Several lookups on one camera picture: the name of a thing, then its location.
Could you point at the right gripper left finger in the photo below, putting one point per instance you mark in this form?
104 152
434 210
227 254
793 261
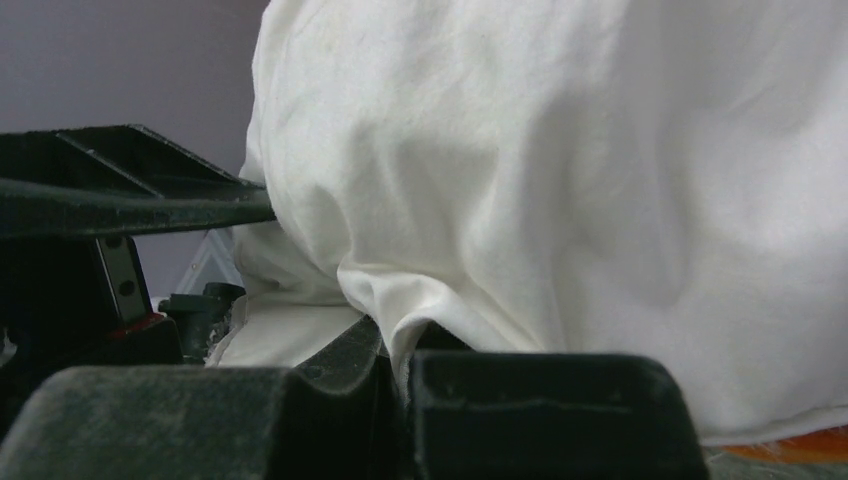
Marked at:
331 417

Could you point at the white pillow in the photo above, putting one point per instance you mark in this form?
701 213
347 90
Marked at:
663 178

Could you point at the orange patterned pillowcase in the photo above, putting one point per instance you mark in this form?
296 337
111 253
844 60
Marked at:
821 447

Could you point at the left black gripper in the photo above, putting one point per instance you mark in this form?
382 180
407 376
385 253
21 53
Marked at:
72 302

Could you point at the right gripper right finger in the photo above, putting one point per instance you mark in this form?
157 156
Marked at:
476 415

